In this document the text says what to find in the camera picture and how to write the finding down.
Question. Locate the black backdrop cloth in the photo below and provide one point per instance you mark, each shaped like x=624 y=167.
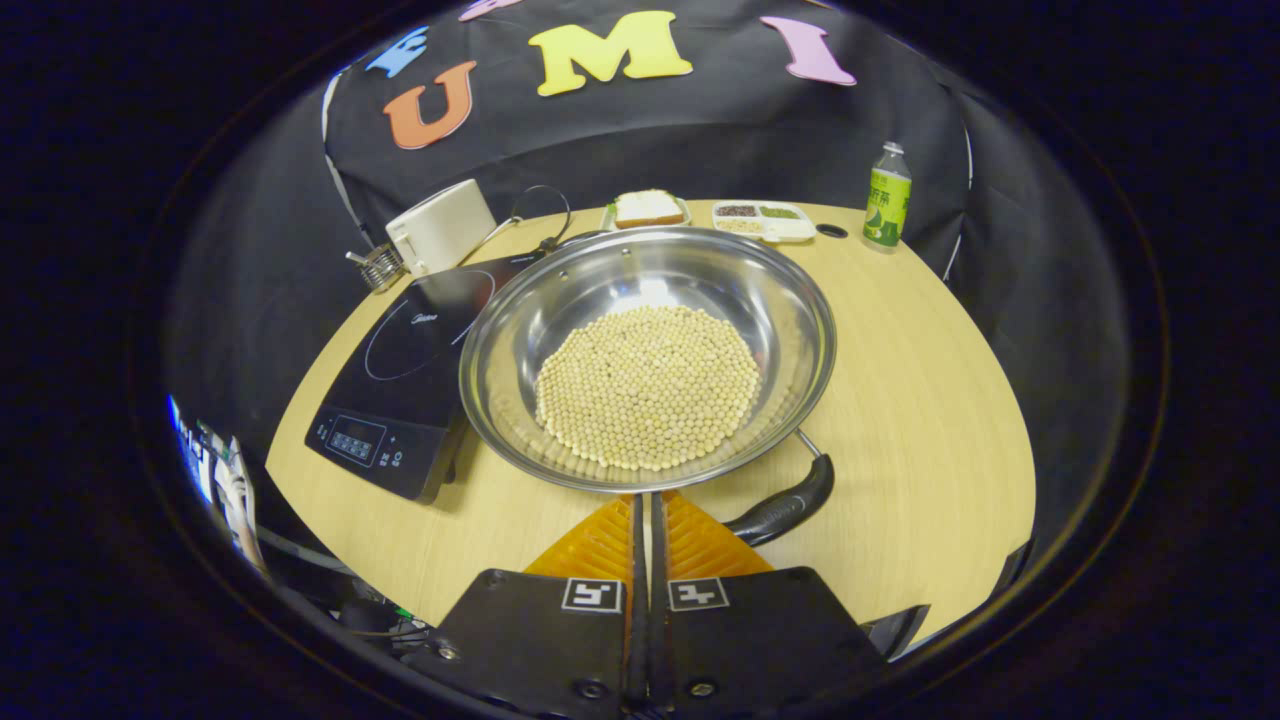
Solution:
x=700 y=130

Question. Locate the white divided grain tray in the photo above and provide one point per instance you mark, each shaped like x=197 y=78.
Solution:
x=790 y=228

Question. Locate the white bread sandwich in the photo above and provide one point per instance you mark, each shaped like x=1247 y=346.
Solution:
x=648 y=207

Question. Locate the white toaster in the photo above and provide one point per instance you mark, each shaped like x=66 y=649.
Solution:
x=440 y=228

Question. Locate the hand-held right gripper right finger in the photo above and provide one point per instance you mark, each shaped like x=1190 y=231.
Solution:
x=750 y=640

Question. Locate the small serving plate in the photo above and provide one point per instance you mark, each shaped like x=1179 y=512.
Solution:
x=607 y=218

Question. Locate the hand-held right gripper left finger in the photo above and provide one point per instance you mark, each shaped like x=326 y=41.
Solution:
x=540 y=640

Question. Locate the black induction cooktop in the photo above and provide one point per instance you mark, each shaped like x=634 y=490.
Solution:
x=400 y=400

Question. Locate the pile of soybeans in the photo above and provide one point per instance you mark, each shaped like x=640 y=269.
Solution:
x=650 y=390

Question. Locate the stainless steel pot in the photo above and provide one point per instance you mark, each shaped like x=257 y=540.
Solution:
x=600 y=280

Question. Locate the green label drink bottle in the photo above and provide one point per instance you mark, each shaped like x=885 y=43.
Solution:
x=887 y=205

